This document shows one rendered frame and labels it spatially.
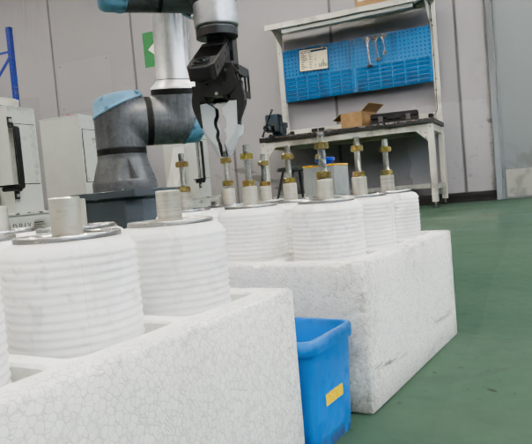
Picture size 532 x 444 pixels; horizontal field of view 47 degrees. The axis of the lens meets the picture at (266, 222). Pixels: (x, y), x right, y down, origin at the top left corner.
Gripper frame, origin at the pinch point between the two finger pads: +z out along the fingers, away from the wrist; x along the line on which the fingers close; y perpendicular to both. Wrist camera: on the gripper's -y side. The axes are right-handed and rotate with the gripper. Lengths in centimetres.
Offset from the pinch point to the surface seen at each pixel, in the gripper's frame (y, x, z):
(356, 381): -26.3, -23.2, 30.8
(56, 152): 216, 179, -24
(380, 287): -21.9, -26.4, 20.6
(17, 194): 161, 167, -1
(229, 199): -0.4, -0.5, 8.6
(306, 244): -21.5, -17.5, 14.8
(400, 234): 1.0, -27.8, 16.3
